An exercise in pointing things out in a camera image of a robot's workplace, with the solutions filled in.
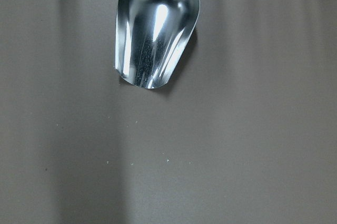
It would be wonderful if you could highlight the shiny metal scoop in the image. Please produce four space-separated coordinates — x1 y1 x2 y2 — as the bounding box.
114 0 200 89

